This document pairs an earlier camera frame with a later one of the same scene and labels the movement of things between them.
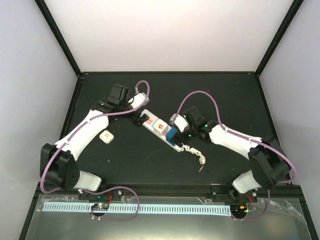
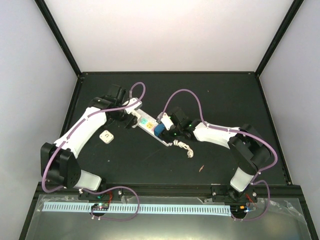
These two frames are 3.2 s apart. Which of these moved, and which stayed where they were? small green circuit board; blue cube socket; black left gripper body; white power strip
Moved: white power strip; black left gripper body; blue cube socket
Stayed: small green circuit board
